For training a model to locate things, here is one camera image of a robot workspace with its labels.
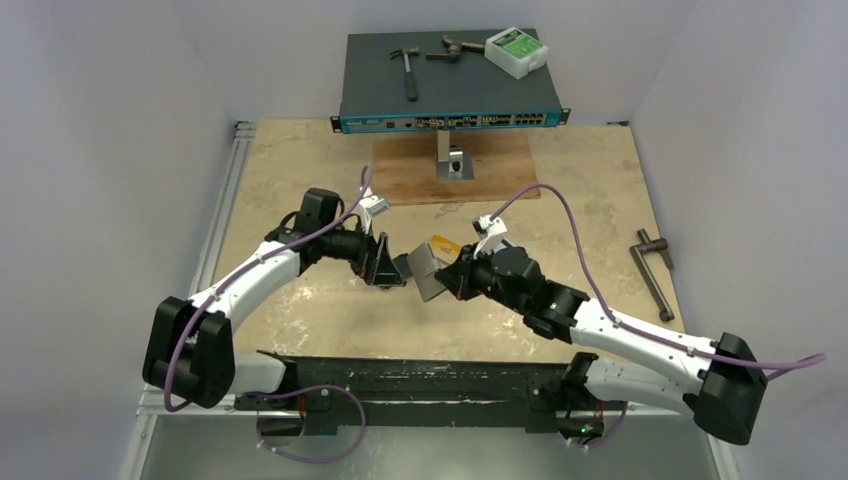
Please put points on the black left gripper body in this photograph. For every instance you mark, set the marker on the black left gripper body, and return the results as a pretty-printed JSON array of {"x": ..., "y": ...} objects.
[{"x": 369, "y": 262}]

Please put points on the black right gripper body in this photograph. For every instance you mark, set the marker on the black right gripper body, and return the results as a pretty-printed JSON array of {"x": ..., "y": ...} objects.
[{"x": 468, "y": 273}]

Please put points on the grey card holder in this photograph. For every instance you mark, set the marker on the grey card holder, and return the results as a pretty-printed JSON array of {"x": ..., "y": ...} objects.
[{"x": 424, "y": 265}]

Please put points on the orange credit card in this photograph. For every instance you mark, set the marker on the orange credit card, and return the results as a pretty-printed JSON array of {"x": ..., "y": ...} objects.
[{"x": 445, "y": 250}]

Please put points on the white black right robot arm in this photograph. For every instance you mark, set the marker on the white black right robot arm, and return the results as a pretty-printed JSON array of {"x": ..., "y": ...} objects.
[{"x": 715, "y": 382}]

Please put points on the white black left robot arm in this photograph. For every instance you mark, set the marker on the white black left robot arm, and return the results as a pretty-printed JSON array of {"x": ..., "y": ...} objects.
[{"x": 191, "y": 353}]

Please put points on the brown wooden board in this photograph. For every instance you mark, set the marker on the brown wooden board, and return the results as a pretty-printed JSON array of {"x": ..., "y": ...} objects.
[{"x": 430, "y": 168}]

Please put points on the grey metal stand base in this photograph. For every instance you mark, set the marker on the grey metal stand base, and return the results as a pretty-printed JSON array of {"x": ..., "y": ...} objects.
[{"x": 453, "y": 164}]

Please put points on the small hammer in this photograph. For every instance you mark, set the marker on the small hammer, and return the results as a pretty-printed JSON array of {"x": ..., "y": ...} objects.
[{"x": 410, "y": 86}]

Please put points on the dark metal clamp tool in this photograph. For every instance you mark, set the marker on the dark metal clamp tool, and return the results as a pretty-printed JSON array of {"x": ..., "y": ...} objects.
[{"x": 454, "y": 49}]

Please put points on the white green plastic box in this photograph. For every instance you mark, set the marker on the white green plastic box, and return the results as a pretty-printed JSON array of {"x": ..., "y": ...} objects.
[{"x": 516, "y": 52}]

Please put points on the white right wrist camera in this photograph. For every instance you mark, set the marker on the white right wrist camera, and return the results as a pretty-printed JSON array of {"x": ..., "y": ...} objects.
[{"x": 491, "y": 231}]

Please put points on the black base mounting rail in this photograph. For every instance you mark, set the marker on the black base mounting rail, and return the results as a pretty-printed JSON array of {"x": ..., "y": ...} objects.
[{"x": 342, "y": 391}]

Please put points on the aluminium frame rail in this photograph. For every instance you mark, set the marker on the aluminium frame rail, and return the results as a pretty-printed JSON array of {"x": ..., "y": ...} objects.
[{"x": 147, "y": 412}]

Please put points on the blue network switch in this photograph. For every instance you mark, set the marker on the blue network switch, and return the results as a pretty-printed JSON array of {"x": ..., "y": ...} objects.
[{"x": 471, "y": 94}]

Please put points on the metal crank handle tool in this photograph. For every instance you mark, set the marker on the metal crank handle tool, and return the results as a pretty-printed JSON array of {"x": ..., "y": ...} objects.
[{"x": 647, "y": 245}]

